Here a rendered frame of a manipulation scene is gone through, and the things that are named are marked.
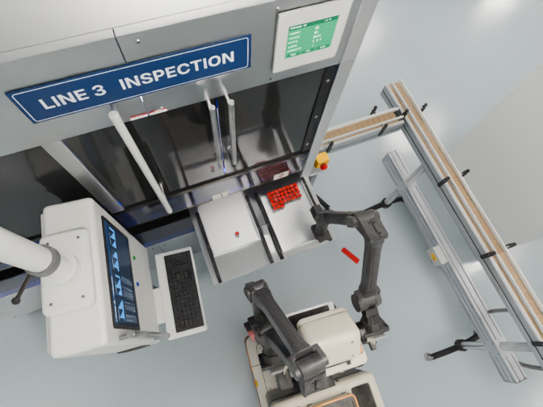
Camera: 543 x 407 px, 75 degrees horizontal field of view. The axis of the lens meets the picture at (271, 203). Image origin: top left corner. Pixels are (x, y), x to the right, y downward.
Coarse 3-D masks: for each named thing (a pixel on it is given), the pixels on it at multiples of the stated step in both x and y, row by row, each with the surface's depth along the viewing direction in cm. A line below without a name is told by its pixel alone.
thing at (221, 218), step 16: (240, 192) 199; (208, 208) 195; (224, 208) 195; (240, 208) 196; (208, 224) 191; (224, 224) 192; (240, 224) 193; (208, 240) 185; (224, 240) 189; (240, 240) 190; (256, 240) 187
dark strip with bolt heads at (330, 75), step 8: (328, 72) 122; (328, 80) 126; (320, 88) 129; (328, 88) 131; (320, 96) 134; (320, 104) 139; (320, 112) 145; (312, 120) 149; (312, 128) 155; (312, 136) 163; (304, 144) 166
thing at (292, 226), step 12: (300, 192) 202; (264, 204) 198; (288, 204) 199; (300, 204) 199; (312, 204) 197; (276, 216) 196; (288, 216) 196; (300, 216) 197; (312, 216) 197; (276, 228) 193; (288, 228) 194; (300, 228) 194; (288, 240) 191; (300, 240) 192; (312, 240) 189
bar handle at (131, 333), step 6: (132, 330) 115; (138, 330) 121; (120, 336) 118; (126, 336) 118; (132, 336) 114; (138, 336) 120; (144, 336) 127; (150, 336) 135; (156, 336) 144; (162, 336) 155; (168, 336) 166
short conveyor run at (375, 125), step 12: (396, 108) 217; (360, 120) 213; (372, 120) 217; (384, 120) 218; (396, 120) 218; (336, 132) 212; (348, 132) 208; (360, 132) 213; (372, 132) 214; (384, 132) 220; (324, 144) 209; (336, 144) 209; (348, 144) 215
